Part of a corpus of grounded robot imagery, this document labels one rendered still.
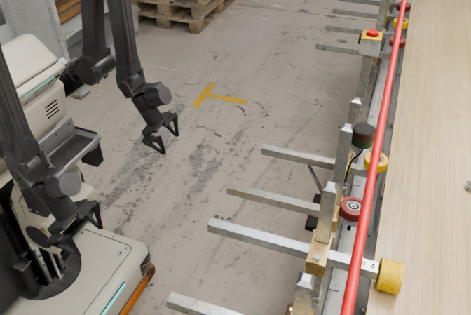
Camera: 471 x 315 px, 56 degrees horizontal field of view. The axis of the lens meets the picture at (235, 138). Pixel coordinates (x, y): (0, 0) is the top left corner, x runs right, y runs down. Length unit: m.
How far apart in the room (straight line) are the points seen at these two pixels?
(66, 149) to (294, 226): 1.46
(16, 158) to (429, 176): 1.23
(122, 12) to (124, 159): 1.86
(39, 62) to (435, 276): 1.21
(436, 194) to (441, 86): 0.70
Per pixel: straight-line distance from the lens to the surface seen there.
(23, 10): 3.66
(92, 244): 2.20
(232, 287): 2.29
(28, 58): 1.34
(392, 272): 1.20
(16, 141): 1.09
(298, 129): 3.22
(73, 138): 1.52
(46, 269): 2.06
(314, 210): 1.45
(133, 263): 2.10
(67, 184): 1.09
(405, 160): 1.65
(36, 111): 1.42
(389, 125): 2.30
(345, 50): 2.51
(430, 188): 1.57
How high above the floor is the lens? 1.91
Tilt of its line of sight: 38 degrees down
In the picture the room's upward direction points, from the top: 1 degrees counter-clockwise
